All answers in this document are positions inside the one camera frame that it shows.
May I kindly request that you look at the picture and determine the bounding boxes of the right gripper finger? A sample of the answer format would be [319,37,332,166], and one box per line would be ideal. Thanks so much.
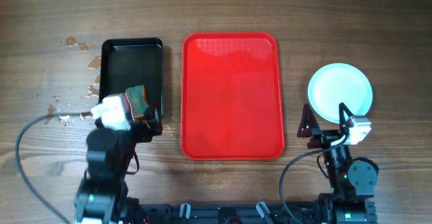
[339,103,353,132]
[297,104,320,138]

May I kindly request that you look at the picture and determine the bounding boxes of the green orange sponge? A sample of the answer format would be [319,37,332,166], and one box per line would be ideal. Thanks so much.
[126,85,149,120]

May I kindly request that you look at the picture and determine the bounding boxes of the white plate top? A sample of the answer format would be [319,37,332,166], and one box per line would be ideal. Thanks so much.
[307,63,373,123]

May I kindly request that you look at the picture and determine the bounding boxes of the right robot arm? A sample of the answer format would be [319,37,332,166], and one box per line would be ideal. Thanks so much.
[297,103,379,223]

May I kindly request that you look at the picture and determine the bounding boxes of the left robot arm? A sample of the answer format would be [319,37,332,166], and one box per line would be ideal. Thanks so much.
[74,103,162,223]

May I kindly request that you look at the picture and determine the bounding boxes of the black water tray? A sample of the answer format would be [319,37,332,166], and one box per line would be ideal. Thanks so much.
[99,38,163,123]

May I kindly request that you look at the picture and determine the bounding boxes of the red plastic tray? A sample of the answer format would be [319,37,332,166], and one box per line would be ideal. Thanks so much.
[180,32,286,161]

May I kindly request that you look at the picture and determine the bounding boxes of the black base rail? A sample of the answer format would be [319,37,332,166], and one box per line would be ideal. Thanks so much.
[128,202,377,224]

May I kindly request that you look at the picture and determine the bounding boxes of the left black cable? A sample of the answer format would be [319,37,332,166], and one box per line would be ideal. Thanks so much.
[14,111,94,224]

